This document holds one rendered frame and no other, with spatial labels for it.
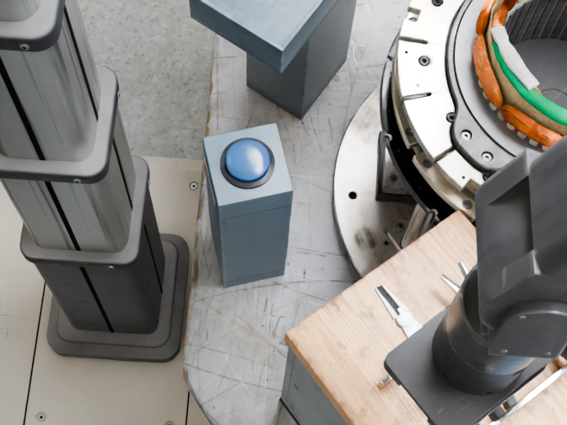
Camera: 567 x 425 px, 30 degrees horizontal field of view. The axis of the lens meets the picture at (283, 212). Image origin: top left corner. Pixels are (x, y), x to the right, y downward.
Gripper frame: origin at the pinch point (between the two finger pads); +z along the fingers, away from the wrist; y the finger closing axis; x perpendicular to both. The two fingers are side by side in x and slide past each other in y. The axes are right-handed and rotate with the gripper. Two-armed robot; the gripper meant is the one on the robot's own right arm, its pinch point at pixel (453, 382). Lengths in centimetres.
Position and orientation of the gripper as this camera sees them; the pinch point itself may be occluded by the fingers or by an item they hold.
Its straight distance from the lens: 76.5
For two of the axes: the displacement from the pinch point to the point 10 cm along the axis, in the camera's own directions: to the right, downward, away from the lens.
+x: -6.1, -7.4, 2.8
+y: 8.0, -5.6, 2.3
